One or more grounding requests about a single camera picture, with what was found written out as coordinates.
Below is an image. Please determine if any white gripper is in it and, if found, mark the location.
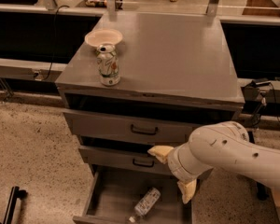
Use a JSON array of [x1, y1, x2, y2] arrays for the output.
[[147, 143, 213, 204]]

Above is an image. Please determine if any clear plastic water bottle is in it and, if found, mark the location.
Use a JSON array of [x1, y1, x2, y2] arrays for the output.
[[128, 188, 161, 223]]

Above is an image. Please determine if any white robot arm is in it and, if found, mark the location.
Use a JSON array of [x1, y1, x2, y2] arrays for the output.
[[148, 121, 280, 203]]

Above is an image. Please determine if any grey bottom drawer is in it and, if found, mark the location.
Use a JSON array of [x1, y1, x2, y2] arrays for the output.
[[73, 166, 193, 224]]

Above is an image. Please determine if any grey drawer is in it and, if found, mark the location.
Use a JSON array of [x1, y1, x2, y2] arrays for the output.
[[73, 166, 193, 224], [78, 136, 171, 175], [64, 93, 235, 144]]

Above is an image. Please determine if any grey middle drawer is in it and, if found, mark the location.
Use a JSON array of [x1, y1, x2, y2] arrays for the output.
[[78, 136, 171, 175]]

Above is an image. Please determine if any grey drawer cabinet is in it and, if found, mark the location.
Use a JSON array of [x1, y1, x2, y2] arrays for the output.
[[54, 10, 245, 224]]

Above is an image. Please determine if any grey top drawer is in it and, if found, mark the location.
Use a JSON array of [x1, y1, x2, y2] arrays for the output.
[[64, 93, 235, 144]]

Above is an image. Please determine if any black power adapter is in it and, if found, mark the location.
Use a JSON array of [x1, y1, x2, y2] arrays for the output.
[[251, 78, 271, 87]]

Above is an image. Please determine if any white green soda can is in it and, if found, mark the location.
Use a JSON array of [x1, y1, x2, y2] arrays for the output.
[[96, 44, 120, 86]]

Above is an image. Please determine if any white paper bowl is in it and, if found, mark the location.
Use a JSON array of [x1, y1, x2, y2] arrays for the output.
[[84, 29, 123, 48]]

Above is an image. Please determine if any black metal leg left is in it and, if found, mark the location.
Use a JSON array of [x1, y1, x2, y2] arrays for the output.
[[3, 186, 28, 224]]

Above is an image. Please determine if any black middle drawer handle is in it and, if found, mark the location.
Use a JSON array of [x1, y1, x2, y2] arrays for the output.
[[133, 159, 155, 168]]

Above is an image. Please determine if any black drawer handle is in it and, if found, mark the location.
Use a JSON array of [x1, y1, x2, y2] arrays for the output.
[[133, 159, 155, 168], [130, 124, 159, 135]]

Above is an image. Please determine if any black top drawer handle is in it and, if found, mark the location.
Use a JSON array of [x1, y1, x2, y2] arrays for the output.
[[130, 124, 159, 135]]

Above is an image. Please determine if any black cable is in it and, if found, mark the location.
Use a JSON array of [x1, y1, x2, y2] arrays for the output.
[[41, 5, 71, 82]]

